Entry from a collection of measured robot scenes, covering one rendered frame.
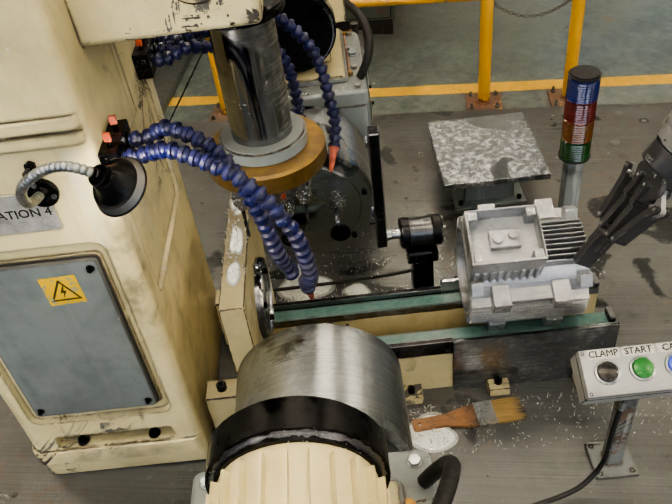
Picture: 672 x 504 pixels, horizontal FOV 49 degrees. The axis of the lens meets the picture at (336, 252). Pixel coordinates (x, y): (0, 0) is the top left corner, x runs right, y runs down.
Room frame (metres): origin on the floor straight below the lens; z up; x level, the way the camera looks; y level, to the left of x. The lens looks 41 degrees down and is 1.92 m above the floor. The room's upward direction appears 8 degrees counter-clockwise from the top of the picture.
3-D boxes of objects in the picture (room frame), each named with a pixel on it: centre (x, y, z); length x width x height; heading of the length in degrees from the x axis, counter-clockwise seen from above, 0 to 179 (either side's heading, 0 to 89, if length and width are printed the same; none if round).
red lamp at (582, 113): (1.21, -0.51, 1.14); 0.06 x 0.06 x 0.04
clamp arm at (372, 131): (1.06, -0.09, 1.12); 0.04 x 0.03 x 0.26; 88
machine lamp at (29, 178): (0.71, 0.28, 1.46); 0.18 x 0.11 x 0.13; 88
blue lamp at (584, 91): (1.21, -0.51, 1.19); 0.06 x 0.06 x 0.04
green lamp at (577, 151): (1.21, -0.51, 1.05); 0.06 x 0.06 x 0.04
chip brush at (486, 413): (0.78, -0.20, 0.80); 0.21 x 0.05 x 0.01; 92
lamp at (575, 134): (1.21, -0.51, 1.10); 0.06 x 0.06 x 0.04
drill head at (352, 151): (1.27, 0.03, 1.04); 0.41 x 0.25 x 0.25; 178
